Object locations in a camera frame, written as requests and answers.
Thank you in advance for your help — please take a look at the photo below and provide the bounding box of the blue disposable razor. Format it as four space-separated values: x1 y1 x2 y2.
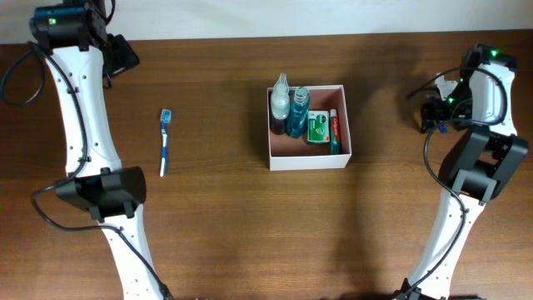
439 123 448 134

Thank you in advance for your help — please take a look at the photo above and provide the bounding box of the blue and white toothbrush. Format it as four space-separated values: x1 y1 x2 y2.
160 108 172 178

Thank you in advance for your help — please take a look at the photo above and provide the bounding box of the red and green toothpaste tube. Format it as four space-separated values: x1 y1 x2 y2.
330 109 342 155

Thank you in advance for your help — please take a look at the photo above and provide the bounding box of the green soap bar pack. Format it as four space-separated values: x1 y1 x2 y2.
307 111 330 144

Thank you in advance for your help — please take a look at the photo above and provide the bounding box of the teal mouthwash bottle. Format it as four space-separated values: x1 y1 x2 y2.
288 87 311 138

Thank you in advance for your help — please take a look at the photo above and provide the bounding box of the clear foam soap pump bottle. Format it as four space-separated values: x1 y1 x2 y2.
270 73 290 135

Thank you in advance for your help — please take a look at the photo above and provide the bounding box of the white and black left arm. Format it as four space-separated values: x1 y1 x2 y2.
29 1 172 299

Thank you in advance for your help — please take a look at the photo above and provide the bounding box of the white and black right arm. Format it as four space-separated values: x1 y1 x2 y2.
394 43 529 299

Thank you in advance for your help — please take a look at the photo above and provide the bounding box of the white open cardboard box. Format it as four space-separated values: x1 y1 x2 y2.
268 85 352 171

